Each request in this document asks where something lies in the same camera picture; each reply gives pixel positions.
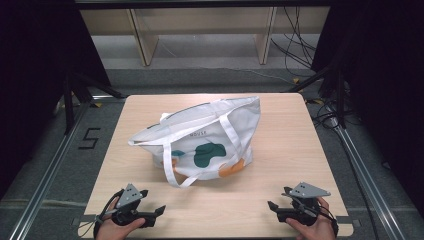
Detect black curtain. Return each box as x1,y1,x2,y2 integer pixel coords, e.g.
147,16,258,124
310,0,424,209
0,0,112,199

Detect tangled black floor cables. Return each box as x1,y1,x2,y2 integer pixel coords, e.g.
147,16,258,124
304,95,356,130

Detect black cable bundle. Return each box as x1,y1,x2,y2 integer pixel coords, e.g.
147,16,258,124
269,5,318,78

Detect white tote bag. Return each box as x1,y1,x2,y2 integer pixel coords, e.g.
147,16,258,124
128,95,262,190

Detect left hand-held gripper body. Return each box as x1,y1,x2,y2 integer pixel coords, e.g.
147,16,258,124
111,183,158,229

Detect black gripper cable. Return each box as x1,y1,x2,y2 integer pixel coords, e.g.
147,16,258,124
79,188,125,239
318,201,340,236

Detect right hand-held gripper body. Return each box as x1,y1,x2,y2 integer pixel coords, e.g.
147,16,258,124
276,181,332,227

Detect aluminium floor rail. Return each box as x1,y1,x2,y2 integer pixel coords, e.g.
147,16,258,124
7,95,128,240
328,108,407,240

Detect person's right hand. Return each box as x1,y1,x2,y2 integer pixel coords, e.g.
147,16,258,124
285,196,337,240

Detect black metal stand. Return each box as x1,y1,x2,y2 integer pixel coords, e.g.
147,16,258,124
62,69,127,135
285,63,348,130

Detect person's left hand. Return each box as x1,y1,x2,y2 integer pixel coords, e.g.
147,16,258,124
96,197,147,240

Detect thin white cable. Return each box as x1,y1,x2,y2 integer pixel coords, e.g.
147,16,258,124
196,65,295,85

